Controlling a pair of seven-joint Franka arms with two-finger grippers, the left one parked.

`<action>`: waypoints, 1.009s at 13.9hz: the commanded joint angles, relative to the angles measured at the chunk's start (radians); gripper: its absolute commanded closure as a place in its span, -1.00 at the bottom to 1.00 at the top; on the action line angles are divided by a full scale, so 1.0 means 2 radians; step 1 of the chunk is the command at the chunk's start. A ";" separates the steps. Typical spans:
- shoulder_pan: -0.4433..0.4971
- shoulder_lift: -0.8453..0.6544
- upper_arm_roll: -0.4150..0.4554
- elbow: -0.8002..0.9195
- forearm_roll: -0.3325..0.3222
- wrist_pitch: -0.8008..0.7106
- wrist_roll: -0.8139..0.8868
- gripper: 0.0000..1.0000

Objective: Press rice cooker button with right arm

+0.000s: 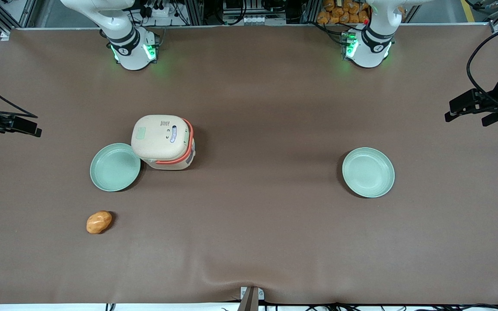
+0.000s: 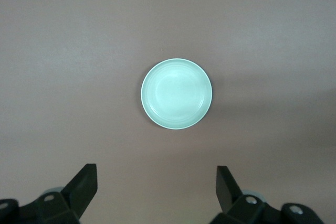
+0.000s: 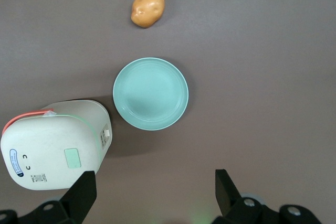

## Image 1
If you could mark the white power strip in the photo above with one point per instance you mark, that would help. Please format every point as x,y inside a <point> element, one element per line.
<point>159,10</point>

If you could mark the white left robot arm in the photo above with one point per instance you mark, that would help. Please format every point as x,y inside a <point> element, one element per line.
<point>372,43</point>

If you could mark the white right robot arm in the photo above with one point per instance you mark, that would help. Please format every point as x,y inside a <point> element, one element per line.
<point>130,43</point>

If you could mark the brown table mat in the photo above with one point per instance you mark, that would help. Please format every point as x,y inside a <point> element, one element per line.
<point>275,242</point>

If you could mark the pale green round plate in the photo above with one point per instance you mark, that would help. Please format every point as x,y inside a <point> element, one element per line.
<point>114,168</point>
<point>368,172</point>

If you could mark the bag of orange bread rolls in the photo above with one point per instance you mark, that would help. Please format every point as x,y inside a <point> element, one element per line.
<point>339,12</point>

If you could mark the golden brown bread roll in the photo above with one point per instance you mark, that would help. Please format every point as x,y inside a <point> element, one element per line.
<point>99,222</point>

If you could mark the metal table clamp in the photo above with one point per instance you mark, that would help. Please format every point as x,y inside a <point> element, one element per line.
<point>251,298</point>

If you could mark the cream rice cooker orange trim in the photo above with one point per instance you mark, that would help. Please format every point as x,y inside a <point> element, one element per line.
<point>158,140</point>

